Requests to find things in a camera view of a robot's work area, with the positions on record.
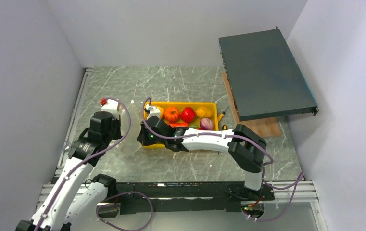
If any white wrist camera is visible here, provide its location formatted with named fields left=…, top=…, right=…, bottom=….
left=144, top=104, right=157, bottom=120
left=100, top=98, right=119, bottom=117

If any orange toy carrot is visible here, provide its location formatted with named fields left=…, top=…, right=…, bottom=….
left=168, top=122, right=200, bottom=129

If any clear dotted zip top bag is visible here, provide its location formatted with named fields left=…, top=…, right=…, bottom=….
left=117, top=99, right=142, bottom=156

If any yellow bell pepper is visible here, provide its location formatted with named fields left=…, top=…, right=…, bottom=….
left=155, top=106, right=164, bottom=119

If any aluminium side rail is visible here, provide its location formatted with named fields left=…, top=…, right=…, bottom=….
left=54, top=67, right=93, bottom=177

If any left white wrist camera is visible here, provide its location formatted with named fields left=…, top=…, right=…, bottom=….
left=100, top=98, right=119, bottom=117

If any yellow handled screwdriver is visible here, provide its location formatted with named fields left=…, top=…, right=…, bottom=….
left=218, top=106, right=230, bottom=130

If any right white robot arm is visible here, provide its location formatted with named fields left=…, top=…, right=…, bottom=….
left=137, top=116, right=267, bottom=200

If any brown toy potato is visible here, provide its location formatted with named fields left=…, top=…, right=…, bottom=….
left=196, top=106, right=214, bottom=119

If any black base frame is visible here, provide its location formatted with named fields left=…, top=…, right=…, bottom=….
left=105, top=181, right=275, bottom=215

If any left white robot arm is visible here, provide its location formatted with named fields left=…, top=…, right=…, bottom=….
left=16, top=109, right=122, bottom=231

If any dark green rack box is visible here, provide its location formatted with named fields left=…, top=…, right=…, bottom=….
left=219, top=28, right=319, bottom=121

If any wooden board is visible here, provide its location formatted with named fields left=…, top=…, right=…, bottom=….
left=222, top=73, right=282, bottom=137

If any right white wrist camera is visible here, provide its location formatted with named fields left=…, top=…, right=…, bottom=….
left=144, top=104, right=157, bottom=120

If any yellow plastic tray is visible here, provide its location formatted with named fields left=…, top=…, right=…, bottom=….
left=139, top=101, right=221, bottom=150

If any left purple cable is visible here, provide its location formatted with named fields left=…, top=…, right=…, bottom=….
left=33, top=97, right=154, bottom=231

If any red toy tomato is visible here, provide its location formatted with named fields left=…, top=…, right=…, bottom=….
left=180, top=107, right=197, bottom=124

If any orange toy pumpkin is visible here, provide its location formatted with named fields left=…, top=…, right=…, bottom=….
left=164, top=107, right=180, bottom=123

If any purple toy onion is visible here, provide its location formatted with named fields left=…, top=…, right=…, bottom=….
left=199, top=118, right=214, bottom=130

